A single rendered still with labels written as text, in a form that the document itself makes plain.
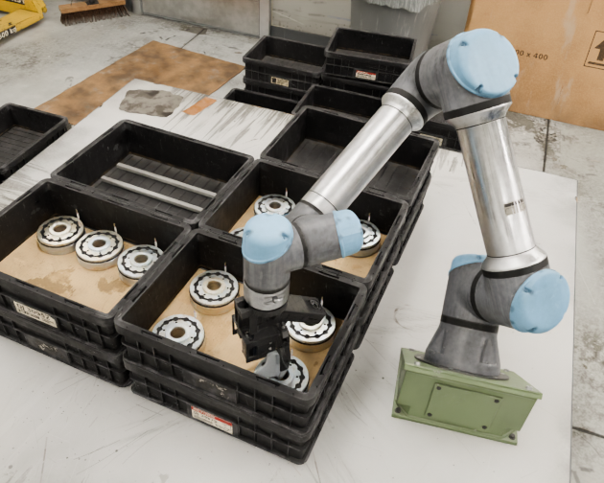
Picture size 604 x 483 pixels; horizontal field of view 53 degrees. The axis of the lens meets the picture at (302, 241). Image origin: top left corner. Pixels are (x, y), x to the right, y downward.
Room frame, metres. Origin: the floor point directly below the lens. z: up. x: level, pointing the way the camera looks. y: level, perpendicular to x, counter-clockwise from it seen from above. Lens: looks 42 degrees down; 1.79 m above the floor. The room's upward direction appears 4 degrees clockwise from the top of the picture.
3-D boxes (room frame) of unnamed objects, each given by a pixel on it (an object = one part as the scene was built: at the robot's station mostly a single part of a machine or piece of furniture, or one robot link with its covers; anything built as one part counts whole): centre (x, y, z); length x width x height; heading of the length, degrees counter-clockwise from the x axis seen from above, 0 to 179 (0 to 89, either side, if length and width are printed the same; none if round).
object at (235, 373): (0.77, 0.10, 0.92); 0.40 x 0.30 x 0.02; 69
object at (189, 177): (1.20, 0.37, 0.87); 0.40 x 0.30 x 0.11; 69
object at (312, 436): (0.77, 0.10, 0.76); 0.40 x 0.30 x 0.12; 69
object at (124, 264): (0.94, 0.35, 0.86); 0.10 x 0.10 x 0.01
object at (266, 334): (0.68, 0.06, 0.99); 0.09 x 0.08 x 0.12; 118
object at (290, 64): (2.84, 0.12, 0.31); 0.40 x 0.30 x 0.34; 73
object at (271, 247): (0.68, 0.05, 1.15); 0.09 x 0.08 x 0.11; 117
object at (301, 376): (0.66, 0.02, 0.86); 0.10 x 0.10 x 0.01
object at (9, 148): (1.96, 1.17, 0.31); 0.40 x 0.30 x 0.34; 163
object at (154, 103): (1.90, 0.57, 0.71); 0.22 x 0.19 x 0.01; 73
